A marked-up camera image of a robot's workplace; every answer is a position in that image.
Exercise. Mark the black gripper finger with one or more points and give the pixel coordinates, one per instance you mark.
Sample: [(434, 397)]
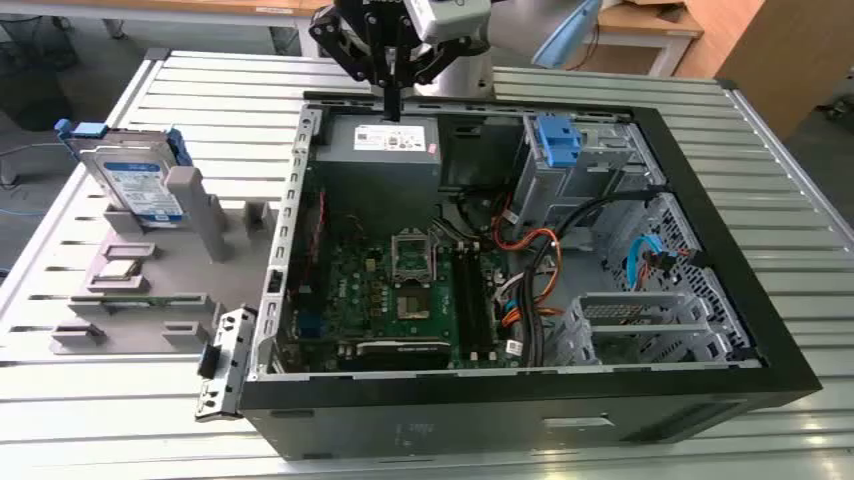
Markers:
[(434, 67), (347, 55)]

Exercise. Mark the metal card retention bracket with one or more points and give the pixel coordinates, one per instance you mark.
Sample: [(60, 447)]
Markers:
[(227, 360)]

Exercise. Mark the green motherboard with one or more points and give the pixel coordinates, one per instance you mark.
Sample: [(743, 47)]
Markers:
[(360, 300)]

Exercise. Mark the grey power supply unit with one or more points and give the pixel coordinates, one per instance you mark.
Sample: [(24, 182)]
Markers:
[(374, 190)]

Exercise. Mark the CPU socket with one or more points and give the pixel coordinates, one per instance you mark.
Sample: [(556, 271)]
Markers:
[(414, 306)]

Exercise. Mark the brown wooden cabinet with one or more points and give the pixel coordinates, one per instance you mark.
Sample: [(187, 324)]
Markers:
[(787, 50)]

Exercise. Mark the small wooden desk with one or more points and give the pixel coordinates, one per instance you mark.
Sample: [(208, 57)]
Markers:
[(654, 25)]

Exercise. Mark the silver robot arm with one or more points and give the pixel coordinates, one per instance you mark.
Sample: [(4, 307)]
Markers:
[(476, 75)]

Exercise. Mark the metal drive cage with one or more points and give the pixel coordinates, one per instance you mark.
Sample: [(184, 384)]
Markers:
[(600, 165)]

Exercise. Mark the grey parts rack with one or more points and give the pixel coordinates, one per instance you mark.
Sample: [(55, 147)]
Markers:
[(167, 300)]

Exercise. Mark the black RAM slot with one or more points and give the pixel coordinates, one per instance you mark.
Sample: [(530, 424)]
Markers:
[(484, 300), (468, 300), (478, 300)]

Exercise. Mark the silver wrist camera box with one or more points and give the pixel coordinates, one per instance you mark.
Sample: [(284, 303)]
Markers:
[(447, 20)]

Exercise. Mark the silver CPU chip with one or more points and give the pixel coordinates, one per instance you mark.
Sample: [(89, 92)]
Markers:
[(119, 269)]

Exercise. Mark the green RAM stick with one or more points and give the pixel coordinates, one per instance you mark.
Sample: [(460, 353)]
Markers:
[(147, 300)]

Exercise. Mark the black mesh waste bin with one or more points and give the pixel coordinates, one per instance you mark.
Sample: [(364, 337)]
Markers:
[(33, 90)]

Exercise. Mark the metal disk bay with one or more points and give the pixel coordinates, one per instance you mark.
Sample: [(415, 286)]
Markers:
[(640, 328)]

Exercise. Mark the hard disk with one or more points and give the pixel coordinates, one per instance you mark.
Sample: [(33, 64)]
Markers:
[(136, 190)]

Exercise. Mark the empty blue drive carrier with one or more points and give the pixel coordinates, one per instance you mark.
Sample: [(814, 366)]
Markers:
[(556, 145)]

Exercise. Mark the long wooden desk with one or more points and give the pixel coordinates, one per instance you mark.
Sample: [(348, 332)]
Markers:
[(200, 6)]

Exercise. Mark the black PC case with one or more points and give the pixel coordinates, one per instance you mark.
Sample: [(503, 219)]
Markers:
[(467, 415)]

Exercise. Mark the black graphics card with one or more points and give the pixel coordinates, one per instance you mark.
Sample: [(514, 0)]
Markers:
[(400, 350)]

